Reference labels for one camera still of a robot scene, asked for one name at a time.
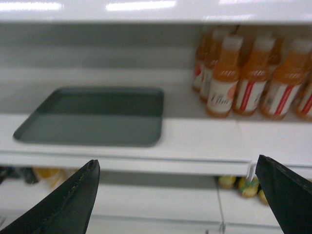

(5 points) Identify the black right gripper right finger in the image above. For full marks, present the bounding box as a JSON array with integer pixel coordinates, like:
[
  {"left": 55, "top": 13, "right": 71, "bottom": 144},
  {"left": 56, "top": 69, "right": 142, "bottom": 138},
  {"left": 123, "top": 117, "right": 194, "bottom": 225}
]
[{"left": 255, "top": 155, "right": 312, "bottom": 234}]

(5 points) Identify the orange juice bottle front left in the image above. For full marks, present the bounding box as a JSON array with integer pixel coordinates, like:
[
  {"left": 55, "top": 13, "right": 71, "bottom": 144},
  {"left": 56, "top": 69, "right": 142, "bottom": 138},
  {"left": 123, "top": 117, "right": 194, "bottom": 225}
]
[{"left": 206, "top": 35, "right": 244, "bottom": 118}]

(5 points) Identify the grey silver tray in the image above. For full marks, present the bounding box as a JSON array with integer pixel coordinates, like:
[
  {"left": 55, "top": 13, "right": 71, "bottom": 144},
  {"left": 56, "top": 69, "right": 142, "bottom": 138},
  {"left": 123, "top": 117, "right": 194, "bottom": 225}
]
[{"left": 13, "top": 87, "right": 164, "bottom": 147}]

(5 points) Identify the yellow green tea bottle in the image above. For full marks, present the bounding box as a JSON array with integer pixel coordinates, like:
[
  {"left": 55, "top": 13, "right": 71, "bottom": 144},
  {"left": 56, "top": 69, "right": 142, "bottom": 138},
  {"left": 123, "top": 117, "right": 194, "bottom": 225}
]
[
  {"left": 217, "top": 175, "right": 236, "bottom": 189},
  {"left": 238, "top": 177, "right": 259, "bottom": 198}
]

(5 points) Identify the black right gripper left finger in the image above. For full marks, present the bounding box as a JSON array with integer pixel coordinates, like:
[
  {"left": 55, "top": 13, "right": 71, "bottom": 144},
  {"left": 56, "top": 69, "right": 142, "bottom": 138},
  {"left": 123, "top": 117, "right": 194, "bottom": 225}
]
[{"left": 0, "top": 160, "right": 100, "bottom": 234}]

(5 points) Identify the orange juice bottle right edge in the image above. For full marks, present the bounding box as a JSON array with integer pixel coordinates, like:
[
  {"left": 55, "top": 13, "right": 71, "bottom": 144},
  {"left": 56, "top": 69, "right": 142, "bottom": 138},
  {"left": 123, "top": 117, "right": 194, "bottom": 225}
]
[{"left": 295, "top": 74, "right": 312, "bottom": 122}]

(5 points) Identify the orange juice bottle back left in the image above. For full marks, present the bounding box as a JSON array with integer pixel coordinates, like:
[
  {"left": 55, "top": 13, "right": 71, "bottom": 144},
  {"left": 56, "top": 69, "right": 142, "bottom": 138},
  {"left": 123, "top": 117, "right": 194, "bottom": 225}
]
[{"left": 192, "top": 26, "right": 213, "bottom": 92}]

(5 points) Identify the orange juice bottle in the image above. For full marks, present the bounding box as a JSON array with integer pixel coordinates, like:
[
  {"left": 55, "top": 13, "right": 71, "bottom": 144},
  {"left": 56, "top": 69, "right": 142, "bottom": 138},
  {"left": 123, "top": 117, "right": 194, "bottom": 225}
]
[
  {"left": 233, "top": 37, "right": 275, "bottom": 116},
  {"left": 199, "top": 29, "right": 229, "bottom": 103},
  {"left": 206, "top": 35, "right": 244, "bottom": 118},
  {"left": 192, "top": 26, "right": 213, "bottom": 92},
  {"left": 260, "top": 39, "right": 312, "bottom": 120}
]

